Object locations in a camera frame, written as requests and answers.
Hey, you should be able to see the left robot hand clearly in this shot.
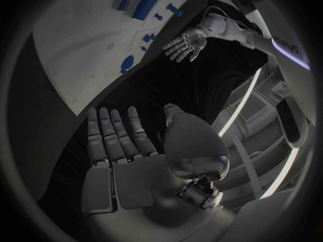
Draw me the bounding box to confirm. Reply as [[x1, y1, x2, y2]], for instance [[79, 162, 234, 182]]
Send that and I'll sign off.
[[161, 27, 208, 63]]

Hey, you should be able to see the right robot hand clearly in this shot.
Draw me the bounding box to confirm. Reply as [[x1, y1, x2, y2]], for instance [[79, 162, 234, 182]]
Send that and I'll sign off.
[[80, 103, 237, 242]]

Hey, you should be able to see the white task board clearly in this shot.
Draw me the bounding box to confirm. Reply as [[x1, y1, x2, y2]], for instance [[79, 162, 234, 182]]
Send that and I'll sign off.
[[31, 0, 192, 117]]

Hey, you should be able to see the large blue cylinder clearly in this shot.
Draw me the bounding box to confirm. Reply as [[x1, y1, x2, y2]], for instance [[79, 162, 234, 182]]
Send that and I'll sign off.
[[131, 0, 163, 21]]

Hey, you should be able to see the blue gear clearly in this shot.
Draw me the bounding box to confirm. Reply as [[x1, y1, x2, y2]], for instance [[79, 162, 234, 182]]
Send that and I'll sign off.
[[120, 55, 136, 71]]

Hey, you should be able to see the white cable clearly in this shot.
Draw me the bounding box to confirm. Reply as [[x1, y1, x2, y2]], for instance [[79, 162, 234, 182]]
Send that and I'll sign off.
[[202, 5, 253, 31]]

